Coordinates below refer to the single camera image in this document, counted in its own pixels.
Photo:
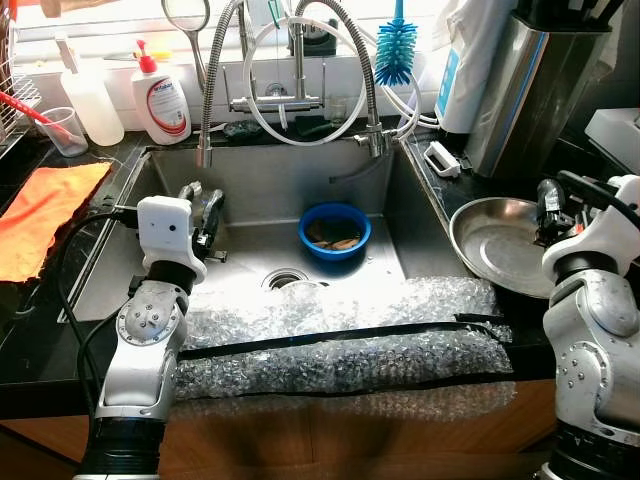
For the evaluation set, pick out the white dish soap pump bottle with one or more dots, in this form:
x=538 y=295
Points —
x=165 y=105

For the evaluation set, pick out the clear plastic cup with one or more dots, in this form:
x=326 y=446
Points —
x=68 y=138

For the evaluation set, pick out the flexible steel faucet spout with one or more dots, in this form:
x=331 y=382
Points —
x=212 y=100

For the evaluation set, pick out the steel sink drain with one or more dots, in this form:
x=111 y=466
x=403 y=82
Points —
x=286 y=279

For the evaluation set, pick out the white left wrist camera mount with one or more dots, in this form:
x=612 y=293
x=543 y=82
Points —
x=165 y=235

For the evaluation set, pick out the small white tray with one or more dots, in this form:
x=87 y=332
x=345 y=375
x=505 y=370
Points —
x=443 y=160

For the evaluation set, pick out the red plastic utensil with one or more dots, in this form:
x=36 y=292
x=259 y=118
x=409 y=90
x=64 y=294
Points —
x=25 y=107

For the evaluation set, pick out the steel wall tap fixture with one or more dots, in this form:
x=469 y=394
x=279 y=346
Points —
x=275 y=103

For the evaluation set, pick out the blue plastic bowl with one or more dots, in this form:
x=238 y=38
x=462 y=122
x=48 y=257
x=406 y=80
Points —
x=335 y=256

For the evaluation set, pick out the stainless steel sink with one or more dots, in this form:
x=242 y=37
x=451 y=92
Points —
x=270 y=180

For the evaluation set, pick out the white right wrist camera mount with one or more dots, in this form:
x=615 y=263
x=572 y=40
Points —
x=610 y=235

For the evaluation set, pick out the dark green scouring pad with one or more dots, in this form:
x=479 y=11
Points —
x=312 y=127
x=242 y=130

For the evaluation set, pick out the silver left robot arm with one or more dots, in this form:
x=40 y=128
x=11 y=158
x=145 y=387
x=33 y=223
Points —
x=145 y=325

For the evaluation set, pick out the steel knife block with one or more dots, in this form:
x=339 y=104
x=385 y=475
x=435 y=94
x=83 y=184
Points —
x=530 y=90

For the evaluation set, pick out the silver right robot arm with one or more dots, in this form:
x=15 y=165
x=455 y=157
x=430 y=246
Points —
x=595 y=350

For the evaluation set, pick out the bubble wrap sheet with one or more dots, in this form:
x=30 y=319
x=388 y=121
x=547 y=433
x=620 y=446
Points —
x=340 y=370

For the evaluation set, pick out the large steel plate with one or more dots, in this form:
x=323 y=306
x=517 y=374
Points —
x=495 y=245

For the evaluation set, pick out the translucent white bottle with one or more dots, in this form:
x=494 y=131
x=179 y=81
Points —
x=95 y=110

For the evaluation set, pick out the orange cloth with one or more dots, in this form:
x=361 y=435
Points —
x=50 y=215

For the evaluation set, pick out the brown wooden sink cabinet front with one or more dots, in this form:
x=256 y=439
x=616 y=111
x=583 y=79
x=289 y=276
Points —
x=350 y=450

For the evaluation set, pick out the blue bottle brush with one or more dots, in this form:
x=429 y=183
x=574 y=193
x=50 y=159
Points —
x=396 y=50

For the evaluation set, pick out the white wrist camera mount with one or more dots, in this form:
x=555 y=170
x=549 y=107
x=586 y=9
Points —
x=165 y=235
x=610 y=235

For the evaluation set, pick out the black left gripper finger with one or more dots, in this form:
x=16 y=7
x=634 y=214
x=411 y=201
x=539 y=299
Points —
x=190 y=192
x=214 y=207

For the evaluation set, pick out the steel mesh strainer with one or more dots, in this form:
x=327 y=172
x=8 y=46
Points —
x=198 y=60

